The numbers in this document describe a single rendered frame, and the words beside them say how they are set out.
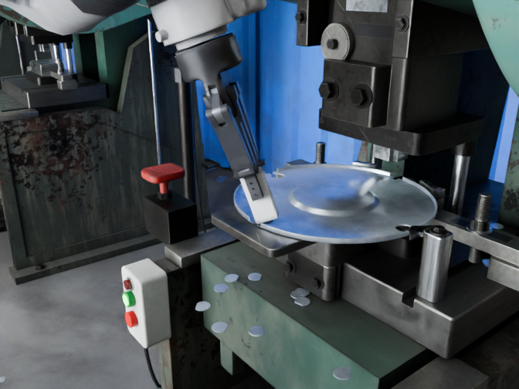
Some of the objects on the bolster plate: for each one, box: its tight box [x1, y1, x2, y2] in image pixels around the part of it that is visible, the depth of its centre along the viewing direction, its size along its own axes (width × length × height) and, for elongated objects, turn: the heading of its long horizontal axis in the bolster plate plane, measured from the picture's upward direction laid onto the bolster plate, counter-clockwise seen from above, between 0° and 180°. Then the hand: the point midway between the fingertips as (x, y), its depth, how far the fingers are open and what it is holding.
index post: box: [416, 225, 453, 303], centre depth 66 cm, size 3×3×10 cm
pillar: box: [447, 155, 470, 216], centre depth 82 cm, size 2×2×14 cm
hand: (259, 195), depth 69 cm, fingers closed
